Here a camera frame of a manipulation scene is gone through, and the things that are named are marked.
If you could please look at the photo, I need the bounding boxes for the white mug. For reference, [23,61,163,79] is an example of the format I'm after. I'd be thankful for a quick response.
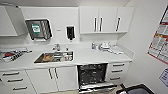
[101,42,111,50]

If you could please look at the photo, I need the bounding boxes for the white plate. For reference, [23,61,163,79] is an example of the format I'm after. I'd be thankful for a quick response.
[63,55,73,62]

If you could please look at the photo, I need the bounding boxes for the steel paper towel dispenser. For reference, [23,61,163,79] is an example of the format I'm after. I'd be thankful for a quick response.
[24,18,54,43]

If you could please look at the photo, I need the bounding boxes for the white two-door sink cabinet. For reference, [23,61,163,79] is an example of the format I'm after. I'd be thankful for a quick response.
[25,65,80,94]

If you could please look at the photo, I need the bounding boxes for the white four-door wall cabinet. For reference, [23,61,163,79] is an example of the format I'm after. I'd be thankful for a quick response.
[78,5,135,35]

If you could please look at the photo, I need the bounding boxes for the white three-drawer unit narrow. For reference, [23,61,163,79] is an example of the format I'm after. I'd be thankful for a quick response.
[0,68,37,94]

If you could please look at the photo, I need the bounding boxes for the stainless steel dishwasher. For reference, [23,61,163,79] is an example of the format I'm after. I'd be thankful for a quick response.
[76,62,118,94]

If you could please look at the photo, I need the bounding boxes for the black wall soap dispenser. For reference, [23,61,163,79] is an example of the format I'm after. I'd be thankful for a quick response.
[65,25,76,42]

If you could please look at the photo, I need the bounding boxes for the blue wall poster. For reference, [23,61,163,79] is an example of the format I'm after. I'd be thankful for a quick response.
[157,67,168,90]

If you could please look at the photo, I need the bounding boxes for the stainless steel sink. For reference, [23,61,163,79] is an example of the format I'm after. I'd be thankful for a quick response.
[32,50,75,65]

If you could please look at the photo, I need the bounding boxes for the chrome sink faucet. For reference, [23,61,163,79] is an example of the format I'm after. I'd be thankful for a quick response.
[51,43,62,52]

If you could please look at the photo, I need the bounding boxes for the stack of white plates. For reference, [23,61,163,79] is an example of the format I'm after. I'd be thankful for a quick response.
[99,43,113,54]

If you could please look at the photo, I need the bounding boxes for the grey bin with black lid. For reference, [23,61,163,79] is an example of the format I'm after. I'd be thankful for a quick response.
[119,82,157,94]

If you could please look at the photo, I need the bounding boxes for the brown bowl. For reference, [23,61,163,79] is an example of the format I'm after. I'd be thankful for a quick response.
[42,54,55,62]

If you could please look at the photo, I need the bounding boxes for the white three-drawer unit wide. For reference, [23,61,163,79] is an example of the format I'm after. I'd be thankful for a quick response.
[105,61,131,85]

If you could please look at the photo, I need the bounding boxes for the colourful wall poster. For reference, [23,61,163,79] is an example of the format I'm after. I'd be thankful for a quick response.
[147,5,168,66]

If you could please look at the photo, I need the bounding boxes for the small white bottle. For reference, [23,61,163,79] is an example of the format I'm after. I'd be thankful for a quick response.
[95,43,100,51]

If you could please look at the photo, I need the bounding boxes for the white cup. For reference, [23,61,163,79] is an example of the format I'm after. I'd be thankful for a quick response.
[65,52,72,58]

